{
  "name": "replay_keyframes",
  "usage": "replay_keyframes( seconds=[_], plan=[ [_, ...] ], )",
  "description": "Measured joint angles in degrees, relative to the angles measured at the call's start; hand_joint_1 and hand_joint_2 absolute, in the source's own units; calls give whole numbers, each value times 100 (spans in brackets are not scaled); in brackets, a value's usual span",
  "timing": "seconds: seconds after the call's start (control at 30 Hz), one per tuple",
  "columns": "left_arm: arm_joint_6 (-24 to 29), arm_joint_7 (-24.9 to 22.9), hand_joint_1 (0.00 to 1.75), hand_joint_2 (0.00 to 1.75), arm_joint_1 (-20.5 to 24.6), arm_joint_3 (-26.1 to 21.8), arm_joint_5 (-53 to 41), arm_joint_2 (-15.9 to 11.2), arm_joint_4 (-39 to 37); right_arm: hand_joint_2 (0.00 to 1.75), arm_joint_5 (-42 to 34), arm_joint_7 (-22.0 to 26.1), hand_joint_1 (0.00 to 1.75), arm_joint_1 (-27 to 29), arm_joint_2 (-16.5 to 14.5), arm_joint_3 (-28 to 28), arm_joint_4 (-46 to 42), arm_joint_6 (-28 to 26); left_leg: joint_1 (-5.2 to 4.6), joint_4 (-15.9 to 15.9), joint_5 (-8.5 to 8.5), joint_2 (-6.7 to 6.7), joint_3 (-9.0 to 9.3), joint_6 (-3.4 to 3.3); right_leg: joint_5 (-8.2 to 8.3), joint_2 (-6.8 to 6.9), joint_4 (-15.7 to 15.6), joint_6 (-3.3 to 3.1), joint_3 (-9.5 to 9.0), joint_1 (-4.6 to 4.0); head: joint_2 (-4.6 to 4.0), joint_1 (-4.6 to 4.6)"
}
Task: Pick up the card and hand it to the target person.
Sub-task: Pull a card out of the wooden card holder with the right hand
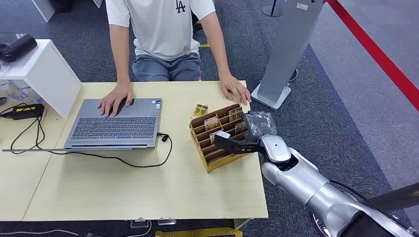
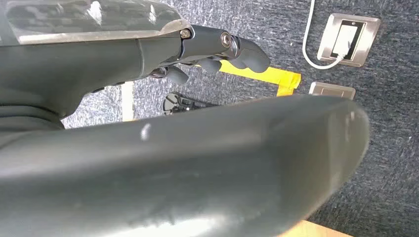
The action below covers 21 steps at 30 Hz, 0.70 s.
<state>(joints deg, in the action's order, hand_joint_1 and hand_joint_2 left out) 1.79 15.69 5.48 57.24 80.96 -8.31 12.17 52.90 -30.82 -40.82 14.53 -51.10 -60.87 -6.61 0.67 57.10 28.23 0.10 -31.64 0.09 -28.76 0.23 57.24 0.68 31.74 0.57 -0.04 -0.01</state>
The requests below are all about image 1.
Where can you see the red floor tape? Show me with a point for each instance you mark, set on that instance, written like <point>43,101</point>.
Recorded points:
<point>376,54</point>

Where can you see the black power adapter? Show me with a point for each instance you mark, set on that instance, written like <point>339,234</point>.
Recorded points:
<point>24,112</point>

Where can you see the yellow frame piece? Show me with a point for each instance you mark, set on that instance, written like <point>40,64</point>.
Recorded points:
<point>199,233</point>

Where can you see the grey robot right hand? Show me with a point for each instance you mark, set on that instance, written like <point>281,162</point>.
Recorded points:
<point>258,124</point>

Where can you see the dark grey bar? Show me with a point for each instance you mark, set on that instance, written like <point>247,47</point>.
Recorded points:
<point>396,198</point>

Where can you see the white furniture piece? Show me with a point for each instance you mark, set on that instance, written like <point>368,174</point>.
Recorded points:
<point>44,8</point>

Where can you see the black handheld device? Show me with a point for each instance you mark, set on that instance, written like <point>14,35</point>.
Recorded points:
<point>18,48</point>

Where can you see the clear plastic bottles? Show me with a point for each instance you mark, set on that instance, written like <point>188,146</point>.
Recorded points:
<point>19,91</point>

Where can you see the wooden slotted card holder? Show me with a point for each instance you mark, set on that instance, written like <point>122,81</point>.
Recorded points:
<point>217,153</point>

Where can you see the grey laptop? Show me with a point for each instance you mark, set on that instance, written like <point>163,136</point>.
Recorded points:
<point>114,127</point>

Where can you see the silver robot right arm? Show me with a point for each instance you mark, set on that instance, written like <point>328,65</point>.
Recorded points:
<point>304,183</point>

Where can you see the white box stand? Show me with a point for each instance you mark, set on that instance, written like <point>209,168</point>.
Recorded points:
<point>46,75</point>

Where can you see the person's right hand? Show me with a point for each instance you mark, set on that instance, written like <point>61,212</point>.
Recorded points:
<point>114,98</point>

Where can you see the person's left hand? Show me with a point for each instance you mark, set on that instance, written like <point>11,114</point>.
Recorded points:
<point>234,89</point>

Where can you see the grey kiosk stand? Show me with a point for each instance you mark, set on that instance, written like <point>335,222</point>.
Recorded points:
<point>288,49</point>

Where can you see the person's left forearm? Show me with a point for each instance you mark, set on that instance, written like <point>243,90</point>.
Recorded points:
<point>215,45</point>

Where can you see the person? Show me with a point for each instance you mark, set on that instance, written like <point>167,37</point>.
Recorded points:
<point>163,29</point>

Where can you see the person's right forearm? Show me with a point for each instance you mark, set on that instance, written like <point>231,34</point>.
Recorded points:
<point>119,55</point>

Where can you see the gold patterned card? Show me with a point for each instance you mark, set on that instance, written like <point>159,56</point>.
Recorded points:
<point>212,123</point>
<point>235,114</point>
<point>240,127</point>
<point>200,111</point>

